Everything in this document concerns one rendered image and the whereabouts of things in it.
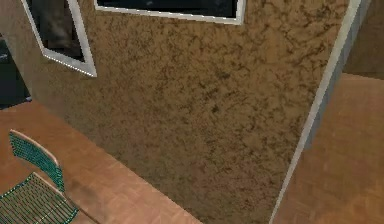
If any green mesh chair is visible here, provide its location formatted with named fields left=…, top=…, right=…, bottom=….
left=0, top=129, right=80, bottom=224

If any white framed picture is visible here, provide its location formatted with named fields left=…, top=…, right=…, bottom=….
left=94, top=0, right=247, bottom=26
left=20, top=0, right=98, bottom=78

